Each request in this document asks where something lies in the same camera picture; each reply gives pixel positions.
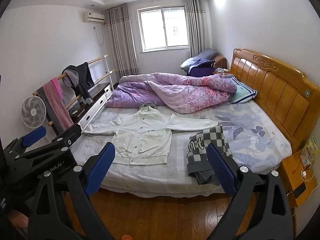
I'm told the grey white checkered cardigan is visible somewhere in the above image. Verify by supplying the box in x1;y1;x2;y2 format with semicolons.
187;125;232;186

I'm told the wooden clothes rack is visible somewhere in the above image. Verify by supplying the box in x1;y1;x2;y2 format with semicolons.
33;55;114;134

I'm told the white black tv cabinet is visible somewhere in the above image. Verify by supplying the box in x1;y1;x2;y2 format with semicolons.
68;82;113;130

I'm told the white standing fan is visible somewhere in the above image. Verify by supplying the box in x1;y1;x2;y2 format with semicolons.
21;95;46;128

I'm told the near wooden nightstand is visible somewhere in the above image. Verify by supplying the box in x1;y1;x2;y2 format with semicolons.
277;150;318;237

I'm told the wooden nightstand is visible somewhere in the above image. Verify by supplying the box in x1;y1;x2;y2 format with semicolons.
212;68;230;75
277;150;318;237

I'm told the pink grey towel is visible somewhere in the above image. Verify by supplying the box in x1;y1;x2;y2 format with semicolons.
36;78;74;135

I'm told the dark grey hoodie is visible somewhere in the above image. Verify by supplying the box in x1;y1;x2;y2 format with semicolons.
62;62;94;105

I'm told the white button jacket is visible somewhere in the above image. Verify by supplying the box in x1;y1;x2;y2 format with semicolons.
83;106;217;165

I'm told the bed with floral sheet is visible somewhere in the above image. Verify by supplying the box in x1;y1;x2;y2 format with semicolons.
67;89;293;198

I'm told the wooden headboard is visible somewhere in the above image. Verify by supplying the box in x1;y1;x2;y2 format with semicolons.
230;48;319;153

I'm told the left grey curtain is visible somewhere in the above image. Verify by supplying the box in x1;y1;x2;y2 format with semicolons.
105;4;139;80

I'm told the grey curtain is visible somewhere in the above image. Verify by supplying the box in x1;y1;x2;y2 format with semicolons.
105;4;139;80
184;0;209;57

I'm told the white air conditioner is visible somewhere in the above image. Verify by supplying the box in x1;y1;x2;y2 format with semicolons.
82;11;105;24

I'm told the light blue pillow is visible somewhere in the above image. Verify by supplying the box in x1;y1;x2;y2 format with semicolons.
229;76;258;105

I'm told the purple floral duvet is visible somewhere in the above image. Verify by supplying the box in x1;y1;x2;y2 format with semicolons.
105;73;237;114

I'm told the window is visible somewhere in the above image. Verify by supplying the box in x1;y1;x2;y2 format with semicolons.
138;6;189;52

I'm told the pile of blue bedding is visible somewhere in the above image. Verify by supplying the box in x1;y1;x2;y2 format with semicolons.
180;48;227;77

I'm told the right grey curtain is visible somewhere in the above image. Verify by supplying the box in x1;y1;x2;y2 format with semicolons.
184;0;209;57

